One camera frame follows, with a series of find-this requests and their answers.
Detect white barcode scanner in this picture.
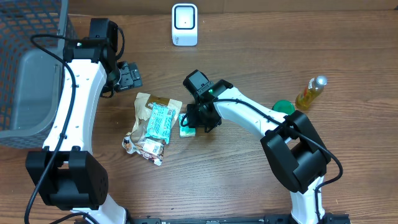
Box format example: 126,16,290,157
172,3,198,47

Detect teal tissue pack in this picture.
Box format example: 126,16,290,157
178,113,196,138

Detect teal snack packet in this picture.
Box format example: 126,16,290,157
145,103,175,144

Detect green lid jar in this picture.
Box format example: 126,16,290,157
272,100,295,115

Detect yellow dish soap bottle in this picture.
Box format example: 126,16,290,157
295,75,328,110

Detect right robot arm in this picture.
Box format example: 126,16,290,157
180,70,331,223

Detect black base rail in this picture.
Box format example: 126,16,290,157
127,213,351,224

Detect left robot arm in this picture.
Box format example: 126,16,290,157
25,18,142,223

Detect grey plastic mesh basket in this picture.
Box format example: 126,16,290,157
1,0,77,148

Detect brown snack wrapper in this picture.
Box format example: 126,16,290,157
121,93,182,166

